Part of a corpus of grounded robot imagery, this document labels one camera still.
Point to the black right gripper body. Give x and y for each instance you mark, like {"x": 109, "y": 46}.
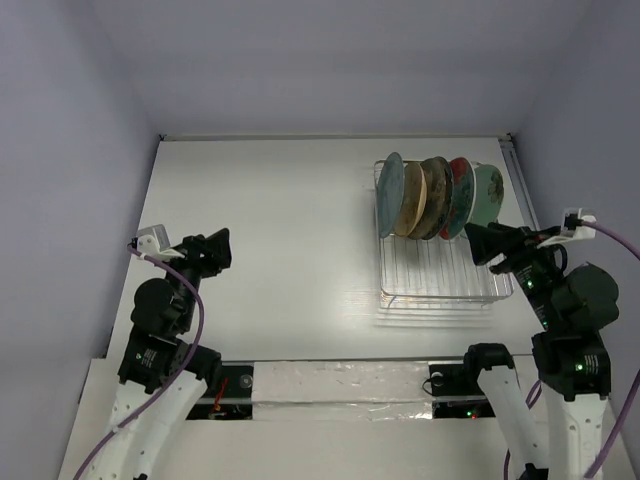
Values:
{"x": 507, "y": 245}

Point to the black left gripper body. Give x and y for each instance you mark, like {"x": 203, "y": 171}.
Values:
{"x": 193, "y": 265}

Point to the dark brown patterned plate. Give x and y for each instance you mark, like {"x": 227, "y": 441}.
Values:
{"x": 438, "y": 175}

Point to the beige bird pattern plate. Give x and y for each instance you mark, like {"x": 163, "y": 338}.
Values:
{"x": 414, "y": 199}

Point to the light blue plate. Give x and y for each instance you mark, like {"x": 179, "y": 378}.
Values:
{"x": 389, "y": 193}

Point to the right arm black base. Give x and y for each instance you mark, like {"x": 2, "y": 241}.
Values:
{"x": 448, "y": 380}

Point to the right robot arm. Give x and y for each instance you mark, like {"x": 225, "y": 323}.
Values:
{"x": 574, "y": 367}

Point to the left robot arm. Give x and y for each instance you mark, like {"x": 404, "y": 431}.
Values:
{"x": 164, "y": 369}

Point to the green floral plate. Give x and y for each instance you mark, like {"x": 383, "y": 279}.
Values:
{"x": 489, "y": 195}

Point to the red and teal plate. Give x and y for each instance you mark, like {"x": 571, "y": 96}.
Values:
{"x": 463, "y": 198}

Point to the white foam block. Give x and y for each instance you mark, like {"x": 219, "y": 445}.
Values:
{"x": 369, "y": 391}

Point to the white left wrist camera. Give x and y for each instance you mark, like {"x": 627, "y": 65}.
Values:
{"x": 153, "y": 242}

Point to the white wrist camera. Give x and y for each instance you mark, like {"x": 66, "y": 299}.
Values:
{"x": 153, "y": 242}
{"x": 575, "y": 226}

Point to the metal wire dish rack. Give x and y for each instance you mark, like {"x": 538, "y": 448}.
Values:
{"x": 435, "y": 271}

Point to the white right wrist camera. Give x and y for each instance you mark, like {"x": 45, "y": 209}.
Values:
{"x": 575, "y": 226}

